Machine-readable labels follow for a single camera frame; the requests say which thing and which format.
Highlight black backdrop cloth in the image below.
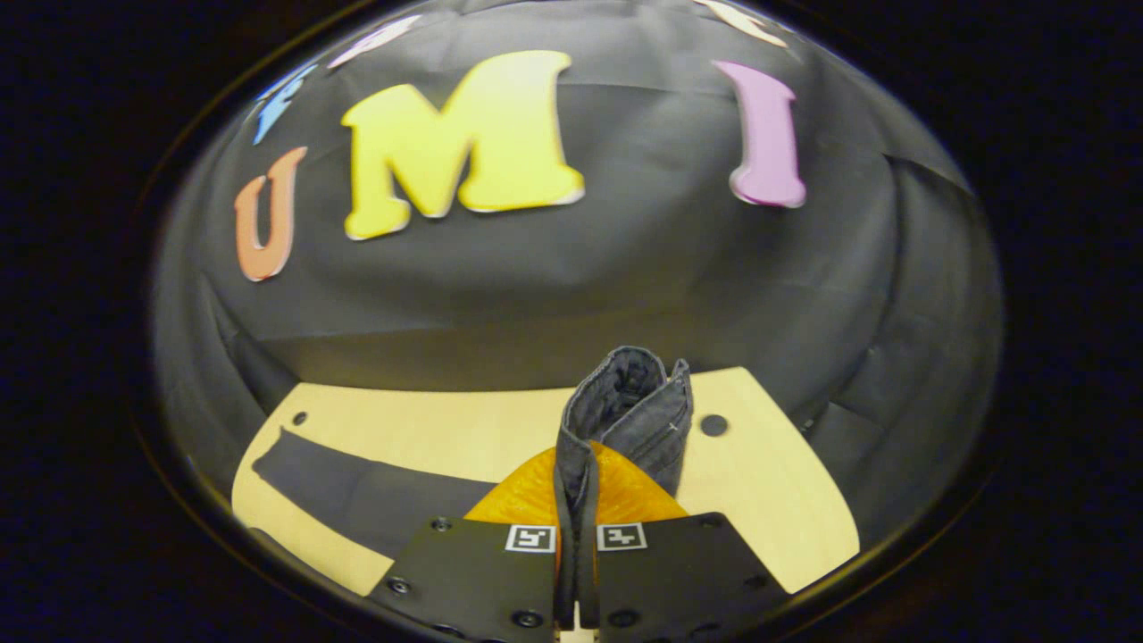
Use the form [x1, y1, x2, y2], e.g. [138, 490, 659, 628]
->
[152, 0, 1005, 555]

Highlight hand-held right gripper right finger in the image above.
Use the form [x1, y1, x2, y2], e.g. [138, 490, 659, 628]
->
[588, 443, 792, 640]

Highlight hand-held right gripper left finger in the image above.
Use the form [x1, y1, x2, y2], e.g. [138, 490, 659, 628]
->
[371, 443, 564, 640]

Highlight dark grey jeans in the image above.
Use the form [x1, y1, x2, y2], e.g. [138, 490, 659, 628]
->
[253, 347, 695, 630]

